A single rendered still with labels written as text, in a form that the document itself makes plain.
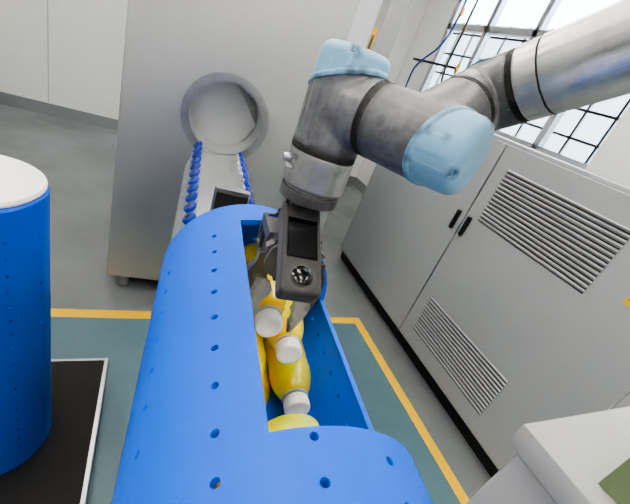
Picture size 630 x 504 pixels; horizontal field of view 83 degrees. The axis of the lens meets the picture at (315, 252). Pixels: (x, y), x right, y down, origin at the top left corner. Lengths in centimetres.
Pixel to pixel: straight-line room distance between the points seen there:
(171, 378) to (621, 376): 168
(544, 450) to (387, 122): 45
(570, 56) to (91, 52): 465
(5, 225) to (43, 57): 407
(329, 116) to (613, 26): 24
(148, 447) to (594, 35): 49
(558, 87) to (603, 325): 150
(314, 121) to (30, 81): 471
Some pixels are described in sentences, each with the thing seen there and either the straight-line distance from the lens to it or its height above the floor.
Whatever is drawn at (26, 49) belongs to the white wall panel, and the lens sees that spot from 496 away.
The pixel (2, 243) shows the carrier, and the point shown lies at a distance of 96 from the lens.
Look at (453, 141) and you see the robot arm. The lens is 32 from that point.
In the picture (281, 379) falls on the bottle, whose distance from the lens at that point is 58.
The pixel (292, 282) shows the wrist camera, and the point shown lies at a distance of 37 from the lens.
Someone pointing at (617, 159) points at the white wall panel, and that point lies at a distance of 302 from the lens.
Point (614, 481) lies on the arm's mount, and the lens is 61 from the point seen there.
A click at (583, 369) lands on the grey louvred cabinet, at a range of 189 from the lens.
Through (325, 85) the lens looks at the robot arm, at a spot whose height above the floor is 145.
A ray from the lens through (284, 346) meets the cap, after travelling 54.
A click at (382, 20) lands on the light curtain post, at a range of 120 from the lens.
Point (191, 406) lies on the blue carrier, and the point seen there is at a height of 120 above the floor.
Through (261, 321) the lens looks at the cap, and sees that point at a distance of 50.
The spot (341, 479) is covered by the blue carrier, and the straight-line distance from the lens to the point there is 29.
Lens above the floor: 147
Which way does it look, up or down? 27 degrees down
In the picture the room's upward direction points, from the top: 21 degrees clockwise
